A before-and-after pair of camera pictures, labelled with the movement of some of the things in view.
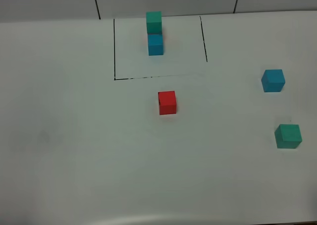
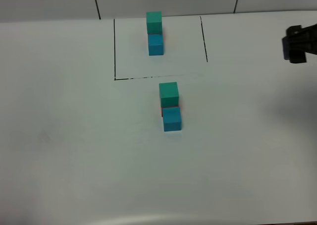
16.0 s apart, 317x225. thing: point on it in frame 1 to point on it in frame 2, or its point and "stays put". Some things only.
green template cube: x=154 y=22 stays put
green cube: x=288 y=136 to x=169 y=94
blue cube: x=273 y=81 to x=172 y=117
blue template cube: x=155 y=43 stays put
